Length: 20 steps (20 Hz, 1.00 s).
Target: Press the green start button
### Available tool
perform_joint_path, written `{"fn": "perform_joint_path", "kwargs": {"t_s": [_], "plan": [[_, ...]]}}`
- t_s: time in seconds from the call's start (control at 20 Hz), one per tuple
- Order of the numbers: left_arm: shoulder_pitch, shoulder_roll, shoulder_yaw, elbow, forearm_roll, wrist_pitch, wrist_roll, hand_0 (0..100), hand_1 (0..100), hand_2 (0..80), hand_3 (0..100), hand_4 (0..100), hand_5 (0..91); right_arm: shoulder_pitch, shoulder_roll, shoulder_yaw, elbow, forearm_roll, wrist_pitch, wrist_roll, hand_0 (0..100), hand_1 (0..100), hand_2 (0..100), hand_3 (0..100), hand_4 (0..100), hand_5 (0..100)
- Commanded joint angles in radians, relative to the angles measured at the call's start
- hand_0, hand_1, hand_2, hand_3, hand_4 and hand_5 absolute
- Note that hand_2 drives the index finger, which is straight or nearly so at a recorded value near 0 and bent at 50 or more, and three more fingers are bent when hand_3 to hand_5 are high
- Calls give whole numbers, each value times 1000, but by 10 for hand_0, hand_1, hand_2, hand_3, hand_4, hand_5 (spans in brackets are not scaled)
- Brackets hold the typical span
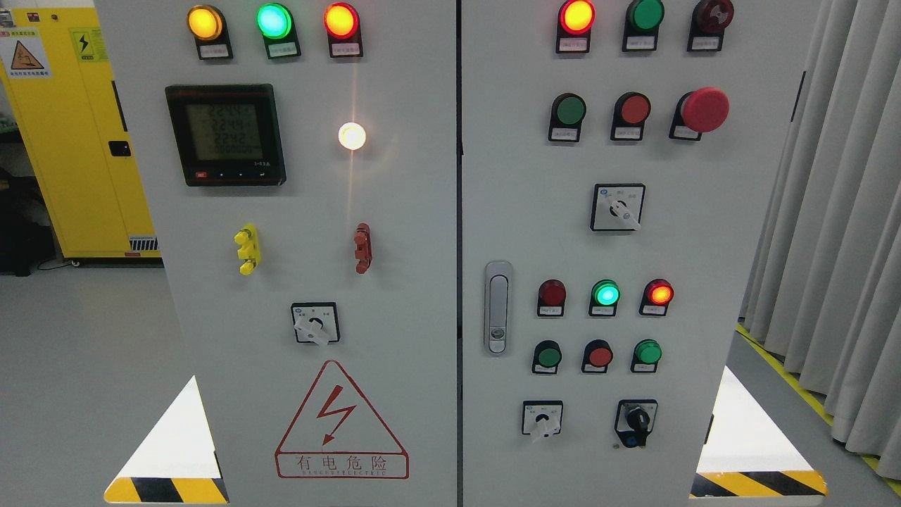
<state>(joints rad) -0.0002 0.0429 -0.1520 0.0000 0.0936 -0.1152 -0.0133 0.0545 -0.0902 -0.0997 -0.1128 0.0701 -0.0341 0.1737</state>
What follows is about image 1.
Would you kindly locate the green start push button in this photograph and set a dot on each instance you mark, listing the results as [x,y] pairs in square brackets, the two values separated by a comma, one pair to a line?
[546,358]

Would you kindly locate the red stop push button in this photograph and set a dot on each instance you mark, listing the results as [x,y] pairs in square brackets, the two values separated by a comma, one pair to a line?
[597,357]

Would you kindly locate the green push button upper row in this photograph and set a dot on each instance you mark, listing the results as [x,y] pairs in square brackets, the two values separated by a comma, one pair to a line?
[566,116]

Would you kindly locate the green push button lower right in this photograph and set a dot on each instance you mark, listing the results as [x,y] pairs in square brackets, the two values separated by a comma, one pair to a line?
[646,356]

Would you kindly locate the red push button upper row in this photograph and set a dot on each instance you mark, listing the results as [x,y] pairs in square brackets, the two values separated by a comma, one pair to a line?
[629,116]

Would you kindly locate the red emergency stop mushroom button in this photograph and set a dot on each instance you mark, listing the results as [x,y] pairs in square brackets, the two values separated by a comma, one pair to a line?
[698,112]

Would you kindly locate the grey electrical control cabinet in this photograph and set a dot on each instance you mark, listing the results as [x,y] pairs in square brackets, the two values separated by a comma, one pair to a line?
[457,172]

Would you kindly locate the red terminal connector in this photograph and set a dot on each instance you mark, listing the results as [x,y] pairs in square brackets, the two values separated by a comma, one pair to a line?
[363,244]

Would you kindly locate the red indicator lamp lower left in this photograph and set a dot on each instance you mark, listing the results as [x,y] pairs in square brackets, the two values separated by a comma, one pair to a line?
[551,299]

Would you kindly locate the red indicator lamp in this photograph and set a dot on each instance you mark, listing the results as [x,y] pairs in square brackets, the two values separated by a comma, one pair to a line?
[656,298]
[574,23]
[343,30]
[551,299]

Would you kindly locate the white lit indicator lamp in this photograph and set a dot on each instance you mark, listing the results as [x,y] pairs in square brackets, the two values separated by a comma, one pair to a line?
[352,136]

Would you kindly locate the green indicator lamp lower middle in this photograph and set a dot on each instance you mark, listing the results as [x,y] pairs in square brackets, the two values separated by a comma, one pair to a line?
[604,298]

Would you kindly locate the green indicator lamp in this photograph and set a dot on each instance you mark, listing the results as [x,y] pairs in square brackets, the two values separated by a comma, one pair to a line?
[278,30]
[641,25]
[604,298]

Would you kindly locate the yellow terminal connector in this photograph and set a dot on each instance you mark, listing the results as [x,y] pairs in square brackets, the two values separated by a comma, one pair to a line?
[249,248]

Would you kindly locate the red indicator lamp lower right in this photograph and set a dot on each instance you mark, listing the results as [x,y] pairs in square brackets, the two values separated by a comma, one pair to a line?
[656,298]

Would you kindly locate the red electrical danger warning sticker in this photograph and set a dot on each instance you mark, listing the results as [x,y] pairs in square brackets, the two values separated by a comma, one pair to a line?
[337,434]

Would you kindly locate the black digital power meter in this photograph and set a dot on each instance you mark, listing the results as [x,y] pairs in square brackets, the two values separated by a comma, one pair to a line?
[227,134]

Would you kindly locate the red indicator lamp top left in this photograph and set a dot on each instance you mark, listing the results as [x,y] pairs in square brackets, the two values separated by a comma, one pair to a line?
[343,30]

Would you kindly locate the red indicator lamp top right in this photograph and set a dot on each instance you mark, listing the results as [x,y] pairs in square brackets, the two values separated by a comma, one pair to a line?
[574,23]

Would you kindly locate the green indicator lamp top left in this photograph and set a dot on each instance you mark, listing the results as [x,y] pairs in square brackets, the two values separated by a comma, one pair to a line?
[278,30]

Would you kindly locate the green indicator lamp top right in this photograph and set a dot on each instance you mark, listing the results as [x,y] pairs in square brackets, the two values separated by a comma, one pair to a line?
[641,25]

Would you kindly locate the yellow indicator lamp top left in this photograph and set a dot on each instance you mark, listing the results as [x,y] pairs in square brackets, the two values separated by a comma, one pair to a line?
[209,30]

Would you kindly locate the dark red buzzer top right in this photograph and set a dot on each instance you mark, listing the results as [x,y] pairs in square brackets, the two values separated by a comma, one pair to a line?
[707,25]

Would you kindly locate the grey pleated curtain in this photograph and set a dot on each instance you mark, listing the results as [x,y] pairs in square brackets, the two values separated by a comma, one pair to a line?
[824,292]

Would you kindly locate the yellow safety storage cabinet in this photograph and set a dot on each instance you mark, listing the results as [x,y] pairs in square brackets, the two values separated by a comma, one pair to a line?
[57,74]

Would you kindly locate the silver cabinet door handle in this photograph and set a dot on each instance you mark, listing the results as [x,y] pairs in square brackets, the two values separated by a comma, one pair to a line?
[498,276]

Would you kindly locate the left panel rotary selector switch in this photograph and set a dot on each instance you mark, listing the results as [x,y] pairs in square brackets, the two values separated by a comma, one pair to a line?
[316,323]

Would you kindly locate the upper right rotary selector switch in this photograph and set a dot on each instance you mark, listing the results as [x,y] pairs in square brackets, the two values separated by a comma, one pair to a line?
[617,207]

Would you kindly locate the lower white rotary selector switch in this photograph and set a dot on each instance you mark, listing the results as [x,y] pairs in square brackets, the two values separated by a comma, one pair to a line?
[541,419]

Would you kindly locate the black key selector switch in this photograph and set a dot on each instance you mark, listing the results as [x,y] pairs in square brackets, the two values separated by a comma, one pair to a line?
[635,421]

